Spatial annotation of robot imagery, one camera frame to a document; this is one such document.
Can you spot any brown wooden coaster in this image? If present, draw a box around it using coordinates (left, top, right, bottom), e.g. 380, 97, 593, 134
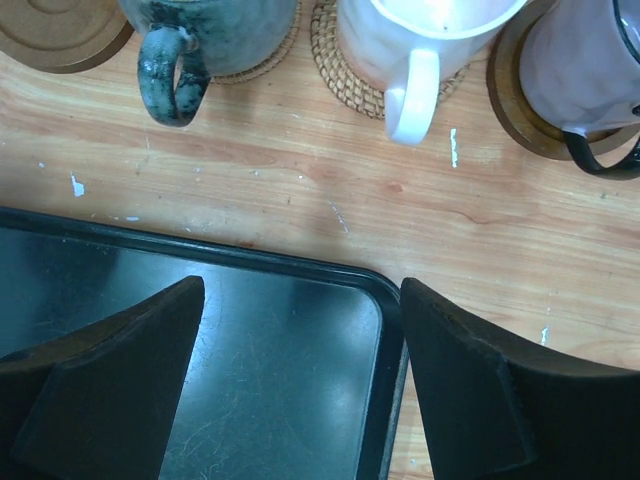
1, 0, 134, 74
486, 1, 639, 165

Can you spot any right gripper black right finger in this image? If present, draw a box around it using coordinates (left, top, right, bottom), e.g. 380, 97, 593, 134
400, 278, 639, 479

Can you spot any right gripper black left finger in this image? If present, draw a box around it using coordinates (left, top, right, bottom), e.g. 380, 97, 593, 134
1, 276, 205, 479

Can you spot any grey mug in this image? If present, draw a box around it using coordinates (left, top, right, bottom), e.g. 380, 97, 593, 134
119, 0, 298, 127

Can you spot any pink mug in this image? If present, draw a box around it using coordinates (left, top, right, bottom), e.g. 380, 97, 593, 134
337, 0, 526, 146

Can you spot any woven rattan coaster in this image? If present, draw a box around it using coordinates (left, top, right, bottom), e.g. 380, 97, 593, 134
310, 0, 471, 120
210, 0, 302, 85

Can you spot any purple glass mug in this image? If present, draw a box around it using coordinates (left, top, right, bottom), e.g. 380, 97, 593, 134
519, 0, 639, 180

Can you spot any black plastic tray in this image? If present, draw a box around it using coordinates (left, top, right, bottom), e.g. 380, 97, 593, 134
1, 208, 408, 479

